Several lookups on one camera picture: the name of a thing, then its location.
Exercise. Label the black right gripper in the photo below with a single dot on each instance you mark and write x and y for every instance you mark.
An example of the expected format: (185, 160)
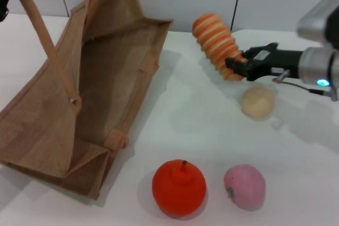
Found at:
(275, 60)

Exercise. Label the orange persimmon toy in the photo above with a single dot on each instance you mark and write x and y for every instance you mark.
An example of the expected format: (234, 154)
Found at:
(177, 191)

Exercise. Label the pink peach toy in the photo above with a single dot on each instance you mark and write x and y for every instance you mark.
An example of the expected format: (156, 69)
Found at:
(245, 187)

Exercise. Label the round beige egg yolk pastry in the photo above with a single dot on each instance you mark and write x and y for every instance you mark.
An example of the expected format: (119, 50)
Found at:
(258, 103)

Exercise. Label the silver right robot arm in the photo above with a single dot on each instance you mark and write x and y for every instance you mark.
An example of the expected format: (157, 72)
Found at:
(317, 59)

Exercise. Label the brown jute handbag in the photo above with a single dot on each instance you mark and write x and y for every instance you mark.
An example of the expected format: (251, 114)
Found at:
(119, 64)

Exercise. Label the orange striped bread loaf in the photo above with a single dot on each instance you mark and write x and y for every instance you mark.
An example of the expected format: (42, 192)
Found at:
(215, 42)

